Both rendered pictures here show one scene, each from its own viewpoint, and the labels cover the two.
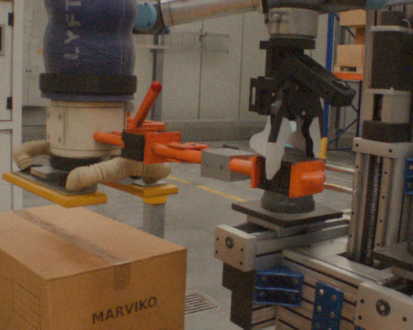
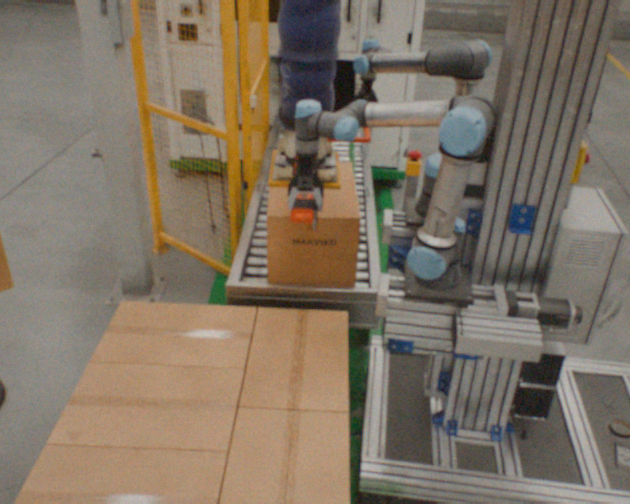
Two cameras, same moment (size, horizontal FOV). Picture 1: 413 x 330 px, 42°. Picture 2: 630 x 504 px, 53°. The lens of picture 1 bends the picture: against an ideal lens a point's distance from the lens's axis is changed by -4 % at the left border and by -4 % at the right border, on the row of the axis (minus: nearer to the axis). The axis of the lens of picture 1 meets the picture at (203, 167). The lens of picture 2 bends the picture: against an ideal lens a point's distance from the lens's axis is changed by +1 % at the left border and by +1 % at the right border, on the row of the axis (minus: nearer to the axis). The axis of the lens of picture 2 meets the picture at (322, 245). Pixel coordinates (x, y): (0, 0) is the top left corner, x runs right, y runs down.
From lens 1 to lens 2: 1.67 m
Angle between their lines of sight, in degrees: 43
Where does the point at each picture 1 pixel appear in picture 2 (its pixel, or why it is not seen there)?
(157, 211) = (411, 180)
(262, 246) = (396, 231)
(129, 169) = not seen: hidden behind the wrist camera
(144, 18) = (360, 68)
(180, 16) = (381, 69)
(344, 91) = (302, 186)
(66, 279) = (277, 218)
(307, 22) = (303, 147)
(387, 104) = not seen: hidden behind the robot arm
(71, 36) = (286, 93)
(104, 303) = (300, 235)
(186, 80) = not seen: outside the picture
